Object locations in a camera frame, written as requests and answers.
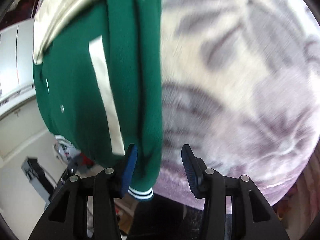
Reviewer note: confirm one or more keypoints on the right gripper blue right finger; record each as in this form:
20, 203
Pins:
252, 215

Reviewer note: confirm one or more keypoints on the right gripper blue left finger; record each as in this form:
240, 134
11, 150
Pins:
66, 215

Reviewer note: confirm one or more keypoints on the green and cream varsity jacket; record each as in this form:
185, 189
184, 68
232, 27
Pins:
97, 76

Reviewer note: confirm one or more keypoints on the white sliding wardrobe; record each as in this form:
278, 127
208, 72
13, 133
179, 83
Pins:
23, 132

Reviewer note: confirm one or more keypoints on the floral purple bed blanket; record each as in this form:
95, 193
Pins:
240, 85

